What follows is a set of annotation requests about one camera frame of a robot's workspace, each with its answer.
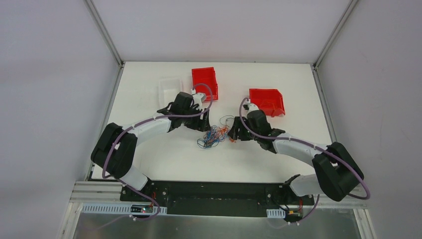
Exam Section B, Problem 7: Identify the coloured wire bundle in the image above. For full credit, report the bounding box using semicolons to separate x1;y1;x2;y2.
196;115;237;150

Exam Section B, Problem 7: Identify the red bin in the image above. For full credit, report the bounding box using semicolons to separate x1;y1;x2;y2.
249;88;286;118
191;67;218;102

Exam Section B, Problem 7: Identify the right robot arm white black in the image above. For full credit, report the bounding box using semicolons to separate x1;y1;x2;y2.
228;110;364;204

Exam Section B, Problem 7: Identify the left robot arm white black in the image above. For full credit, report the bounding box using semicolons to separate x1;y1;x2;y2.
91;92;210;201

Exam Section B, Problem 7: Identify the clear plastic bin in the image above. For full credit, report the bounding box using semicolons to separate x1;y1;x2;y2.
158;77;183;108

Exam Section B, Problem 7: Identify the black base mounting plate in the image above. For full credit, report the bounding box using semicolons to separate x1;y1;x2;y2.
120;181;315;218

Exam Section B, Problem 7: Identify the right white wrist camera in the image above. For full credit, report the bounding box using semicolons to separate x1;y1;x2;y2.
243;102;259;113

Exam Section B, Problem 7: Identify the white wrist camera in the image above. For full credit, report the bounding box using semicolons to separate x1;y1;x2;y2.
192;93;207;108
243;102;259;113

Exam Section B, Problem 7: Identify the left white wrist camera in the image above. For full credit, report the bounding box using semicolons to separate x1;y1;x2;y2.
192;93;207;108

